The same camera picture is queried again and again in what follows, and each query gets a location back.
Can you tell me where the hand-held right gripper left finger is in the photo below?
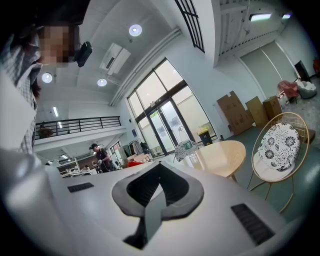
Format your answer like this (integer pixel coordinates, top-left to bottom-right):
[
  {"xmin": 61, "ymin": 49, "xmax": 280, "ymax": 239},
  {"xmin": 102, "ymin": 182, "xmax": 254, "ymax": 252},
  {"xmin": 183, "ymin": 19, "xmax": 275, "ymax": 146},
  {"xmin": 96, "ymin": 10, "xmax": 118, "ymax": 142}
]
[{"xmin": 111, "ymin": 161, "xmax": 161, "ymax": 218}]

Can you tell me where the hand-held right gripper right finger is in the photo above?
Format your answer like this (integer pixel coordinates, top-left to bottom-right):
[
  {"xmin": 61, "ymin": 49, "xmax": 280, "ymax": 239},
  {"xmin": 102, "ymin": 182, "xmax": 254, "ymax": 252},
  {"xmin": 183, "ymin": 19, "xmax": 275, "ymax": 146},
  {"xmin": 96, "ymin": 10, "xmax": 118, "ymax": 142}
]
[{"xmin": 159, "ymin": 161, "xmax": 205, "ymax": 221}]

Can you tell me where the round wooden table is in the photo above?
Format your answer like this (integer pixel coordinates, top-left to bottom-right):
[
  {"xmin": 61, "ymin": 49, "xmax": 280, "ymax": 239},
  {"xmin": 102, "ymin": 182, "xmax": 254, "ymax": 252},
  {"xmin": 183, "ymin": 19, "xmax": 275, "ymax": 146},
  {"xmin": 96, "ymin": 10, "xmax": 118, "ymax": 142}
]
[{"xmin": 183, "ymin": 139, "xmax": 247, "ymax": 182}]

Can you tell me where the clear green-label water bottle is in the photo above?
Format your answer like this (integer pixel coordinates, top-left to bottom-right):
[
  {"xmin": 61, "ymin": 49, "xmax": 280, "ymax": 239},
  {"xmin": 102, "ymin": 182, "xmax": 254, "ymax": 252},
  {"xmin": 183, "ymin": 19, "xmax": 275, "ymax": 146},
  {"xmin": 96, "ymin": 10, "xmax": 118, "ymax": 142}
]
[{"xmin": 177, "ymin": 125, "xmax": 200, "ymax": 163}]

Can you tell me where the clothes rack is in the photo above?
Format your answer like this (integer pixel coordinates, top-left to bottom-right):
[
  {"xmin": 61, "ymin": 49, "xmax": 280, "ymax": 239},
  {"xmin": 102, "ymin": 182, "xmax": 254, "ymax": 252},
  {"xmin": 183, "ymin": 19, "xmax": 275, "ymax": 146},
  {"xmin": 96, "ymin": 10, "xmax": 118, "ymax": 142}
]
[{"xmin": 128, "ymin": 139, "xmax": 151, "ymax": 156}]

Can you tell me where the black yellow-lid trash bin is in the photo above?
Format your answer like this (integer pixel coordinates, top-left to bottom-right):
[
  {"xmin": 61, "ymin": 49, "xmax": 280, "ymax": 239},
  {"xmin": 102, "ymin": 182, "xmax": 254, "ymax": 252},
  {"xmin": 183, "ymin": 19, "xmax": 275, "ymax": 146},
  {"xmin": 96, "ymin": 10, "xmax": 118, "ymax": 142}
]
[{"xmin": 197, "ymin": 127, "xmax": 214, "ymax": 147}]

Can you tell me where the white seat cushion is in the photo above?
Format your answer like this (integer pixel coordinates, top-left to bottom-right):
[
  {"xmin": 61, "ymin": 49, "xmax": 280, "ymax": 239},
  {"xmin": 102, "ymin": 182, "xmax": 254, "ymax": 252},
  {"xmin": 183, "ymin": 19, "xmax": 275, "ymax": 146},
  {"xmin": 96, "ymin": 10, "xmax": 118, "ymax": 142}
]
[{"xmin": 252, "ymin": 151, "xmax": 295, "ymax": 182}]

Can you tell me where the black metal railing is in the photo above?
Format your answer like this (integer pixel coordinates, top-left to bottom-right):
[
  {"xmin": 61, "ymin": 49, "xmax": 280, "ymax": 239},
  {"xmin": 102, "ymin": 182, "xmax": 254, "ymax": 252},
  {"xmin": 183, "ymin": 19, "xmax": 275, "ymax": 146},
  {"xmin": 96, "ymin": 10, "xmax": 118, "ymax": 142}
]
[
  {"xmin": 33, "ymin": 115, "xmax": 122, "ymax": 141},
  {"xmin": 174, "ymin": 0, "xmax": 206, "ymax": 54}
]

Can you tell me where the glass entrance door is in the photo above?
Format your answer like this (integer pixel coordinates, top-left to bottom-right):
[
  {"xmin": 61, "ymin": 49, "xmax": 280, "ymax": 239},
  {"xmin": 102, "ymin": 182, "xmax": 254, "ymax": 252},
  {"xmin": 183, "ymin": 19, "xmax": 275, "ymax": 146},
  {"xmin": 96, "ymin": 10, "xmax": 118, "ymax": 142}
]
[{"xmin": 126, "ymin": 57, "xmax": 218, "ymax": 159}]

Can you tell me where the small brown cardboard sheet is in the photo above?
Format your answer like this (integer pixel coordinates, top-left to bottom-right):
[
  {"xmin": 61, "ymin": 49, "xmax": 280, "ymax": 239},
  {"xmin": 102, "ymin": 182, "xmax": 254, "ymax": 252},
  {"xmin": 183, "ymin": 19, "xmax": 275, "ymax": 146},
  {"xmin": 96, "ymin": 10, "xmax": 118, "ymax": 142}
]
[{"xmin": 245, "ymin": 96, "xmax": 270, "ymax": 128}]

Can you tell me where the brown cardboard box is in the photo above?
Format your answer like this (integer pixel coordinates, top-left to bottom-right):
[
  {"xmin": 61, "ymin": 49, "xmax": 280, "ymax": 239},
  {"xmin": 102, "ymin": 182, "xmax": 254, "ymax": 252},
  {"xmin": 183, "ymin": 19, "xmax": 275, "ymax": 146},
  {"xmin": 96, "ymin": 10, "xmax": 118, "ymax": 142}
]
[{"xmin": 262, "ymin": 95, "xmax": 283, "ymax": 121}]

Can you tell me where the white ceiling air conditioner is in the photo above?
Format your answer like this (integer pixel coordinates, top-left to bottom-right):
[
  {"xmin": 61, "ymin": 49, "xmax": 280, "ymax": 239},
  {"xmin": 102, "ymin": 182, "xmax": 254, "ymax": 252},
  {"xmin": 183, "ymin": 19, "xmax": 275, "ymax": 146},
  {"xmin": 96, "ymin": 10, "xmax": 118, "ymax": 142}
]
[{"xmin": 99, "ymin": 42, "xmax": 132, "ymax": 76}]

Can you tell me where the pink chair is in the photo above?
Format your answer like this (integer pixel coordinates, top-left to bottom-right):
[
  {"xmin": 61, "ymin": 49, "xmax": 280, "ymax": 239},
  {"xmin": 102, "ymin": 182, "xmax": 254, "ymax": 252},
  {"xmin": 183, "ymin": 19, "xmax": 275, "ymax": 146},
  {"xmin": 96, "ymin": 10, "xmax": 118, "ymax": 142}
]
[{"xmin": 277, "ymin": 79, "xmax": 300, "ymax": 104}]

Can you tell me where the grey roller blind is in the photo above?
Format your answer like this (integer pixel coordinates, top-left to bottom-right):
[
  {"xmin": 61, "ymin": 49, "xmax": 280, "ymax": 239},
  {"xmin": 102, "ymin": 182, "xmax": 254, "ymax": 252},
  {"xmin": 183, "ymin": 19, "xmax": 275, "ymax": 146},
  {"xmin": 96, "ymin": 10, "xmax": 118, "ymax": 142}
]
[{"xmin": 239, "ymin": 40, "xmax": 299, "ymax": 99}]

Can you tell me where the white beanbag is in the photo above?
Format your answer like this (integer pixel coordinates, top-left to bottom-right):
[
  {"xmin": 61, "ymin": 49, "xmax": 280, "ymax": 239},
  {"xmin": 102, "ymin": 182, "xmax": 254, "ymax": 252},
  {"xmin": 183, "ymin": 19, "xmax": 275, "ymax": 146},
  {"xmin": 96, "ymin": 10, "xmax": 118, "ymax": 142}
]
[{"xmin": 296, "ymin": 80, "xmax": 318, "ymax": 100}]

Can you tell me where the person's plaid shirt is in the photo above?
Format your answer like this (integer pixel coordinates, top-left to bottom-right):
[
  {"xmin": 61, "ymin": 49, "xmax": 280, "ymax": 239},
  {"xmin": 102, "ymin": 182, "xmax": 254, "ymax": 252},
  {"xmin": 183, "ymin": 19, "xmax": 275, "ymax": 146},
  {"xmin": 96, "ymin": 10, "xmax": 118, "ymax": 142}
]
[{"xmin": 0, "ymin": 32, "xmax": 44, "ymax": 156}]

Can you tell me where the person's head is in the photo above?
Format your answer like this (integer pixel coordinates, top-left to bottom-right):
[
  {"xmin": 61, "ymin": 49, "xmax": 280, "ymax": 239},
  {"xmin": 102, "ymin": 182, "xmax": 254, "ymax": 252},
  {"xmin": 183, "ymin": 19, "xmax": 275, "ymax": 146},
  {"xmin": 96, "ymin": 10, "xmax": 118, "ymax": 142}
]
[{"xmin": 37, "ymin": 24, "xmax": 81, "ymax": 68}]

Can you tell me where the black monitor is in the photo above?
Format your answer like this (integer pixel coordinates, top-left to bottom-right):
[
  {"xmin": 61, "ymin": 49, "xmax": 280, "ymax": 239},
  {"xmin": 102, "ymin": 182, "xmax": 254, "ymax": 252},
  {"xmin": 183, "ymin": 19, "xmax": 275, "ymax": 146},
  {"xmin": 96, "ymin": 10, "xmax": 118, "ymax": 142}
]
[{"xmin": 294, "ymin": 60, "xmax": 312, "ymax": 83}]

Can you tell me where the long tube light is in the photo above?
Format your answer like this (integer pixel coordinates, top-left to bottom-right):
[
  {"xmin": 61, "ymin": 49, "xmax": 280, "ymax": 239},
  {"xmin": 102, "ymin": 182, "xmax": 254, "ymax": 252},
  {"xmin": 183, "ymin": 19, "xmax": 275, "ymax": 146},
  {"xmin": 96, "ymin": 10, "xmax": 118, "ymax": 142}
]
[{"xmin": 248, "ymin": 12, "xmax": 272, "ymax": 22}]

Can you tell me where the black head-mounted camera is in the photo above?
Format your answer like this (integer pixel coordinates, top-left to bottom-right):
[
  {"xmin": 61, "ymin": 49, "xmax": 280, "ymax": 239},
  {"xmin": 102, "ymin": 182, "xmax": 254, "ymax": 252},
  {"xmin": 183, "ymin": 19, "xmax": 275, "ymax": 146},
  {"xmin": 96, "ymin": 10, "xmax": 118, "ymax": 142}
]
[{"xmin": 74, "ymin": 41, "xmax": 93, "ymax": 68}]

